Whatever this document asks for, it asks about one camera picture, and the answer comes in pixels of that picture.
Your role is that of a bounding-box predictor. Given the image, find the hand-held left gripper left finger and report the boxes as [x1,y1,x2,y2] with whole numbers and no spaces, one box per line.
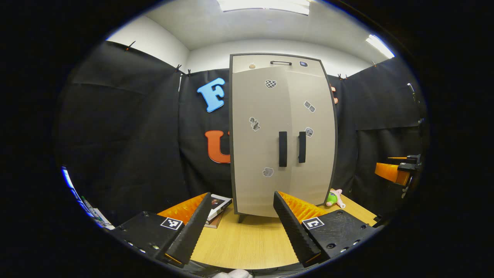
[110,192,213,265]

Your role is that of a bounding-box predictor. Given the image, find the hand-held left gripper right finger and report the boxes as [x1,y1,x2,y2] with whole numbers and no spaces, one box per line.
[273,190,381,268]

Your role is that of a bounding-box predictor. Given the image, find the white shoe cabinet door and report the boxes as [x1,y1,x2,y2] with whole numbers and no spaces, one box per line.
[285,69,337,207]
[232,66,294,217]

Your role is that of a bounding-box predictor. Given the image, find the grey white shoe cabinet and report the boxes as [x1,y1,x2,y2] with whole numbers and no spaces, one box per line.
[229,53,339,224]

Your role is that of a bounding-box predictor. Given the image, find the pink green plush toy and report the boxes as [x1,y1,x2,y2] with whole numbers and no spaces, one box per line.
[326,188,346,209]

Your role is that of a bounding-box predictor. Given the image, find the white papers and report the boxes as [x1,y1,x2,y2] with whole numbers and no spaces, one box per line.
[93,208,115,230]

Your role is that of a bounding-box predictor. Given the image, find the green capped bottle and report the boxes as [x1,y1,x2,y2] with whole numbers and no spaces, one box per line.
[80,196,104,224]

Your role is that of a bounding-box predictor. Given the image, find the black backdrop cloth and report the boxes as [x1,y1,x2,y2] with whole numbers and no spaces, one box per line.
[54,41,430,226]

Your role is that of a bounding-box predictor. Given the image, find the computer monitor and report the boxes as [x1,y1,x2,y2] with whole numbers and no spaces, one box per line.
[61,166,93,217]

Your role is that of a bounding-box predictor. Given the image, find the large ceiling light panel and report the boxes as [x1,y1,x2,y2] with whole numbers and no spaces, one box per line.
[216,0,310,15]

